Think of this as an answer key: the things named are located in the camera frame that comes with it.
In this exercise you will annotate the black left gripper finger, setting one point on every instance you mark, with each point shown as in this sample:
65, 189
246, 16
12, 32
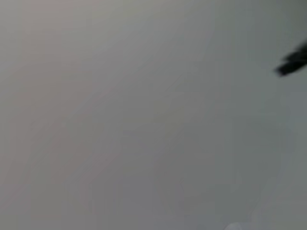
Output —
293, 63

